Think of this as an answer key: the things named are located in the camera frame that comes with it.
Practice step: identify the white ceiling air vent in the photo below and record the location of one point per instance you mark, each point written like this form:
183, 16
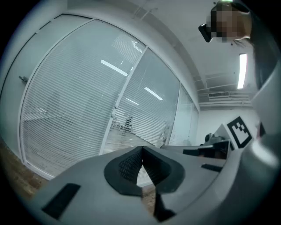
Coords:
218, 94

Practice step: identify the person's head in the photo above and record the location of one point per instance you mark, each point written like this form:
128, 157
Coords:
230, 22

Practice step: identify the black head-worn camera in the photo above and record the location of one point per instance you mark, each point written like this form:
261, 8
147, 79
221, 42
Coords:
205, 33

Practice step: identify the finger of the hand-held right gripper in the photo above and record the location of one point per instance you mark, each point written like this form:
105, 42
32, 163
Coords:
186, 147

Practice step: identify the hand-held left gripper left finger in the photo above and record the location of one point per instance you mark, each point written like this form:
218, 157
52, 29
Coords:
87, 189

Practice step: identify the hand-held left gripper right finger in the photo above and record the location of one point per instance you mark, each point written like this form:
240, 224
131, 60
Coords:
193, 175

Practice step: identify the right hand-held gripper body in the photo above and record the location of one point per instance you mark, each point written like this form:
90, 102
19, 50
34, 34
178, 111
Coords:
239, 133

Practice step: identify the long ceiling light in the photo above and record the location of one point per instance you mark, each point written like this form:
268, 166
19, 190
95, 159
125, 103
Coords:
242, 70

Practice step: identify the white partition frame post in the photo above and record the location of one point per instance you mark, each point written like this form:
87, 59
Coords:
125, 88

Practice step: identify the frosted glass door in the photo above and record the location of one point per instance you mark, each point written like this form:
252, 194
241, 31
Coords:
44, 44

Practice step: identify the white ceiling pipe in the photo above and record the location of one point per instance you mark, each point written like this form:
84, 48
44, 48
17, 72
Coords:
219, 103

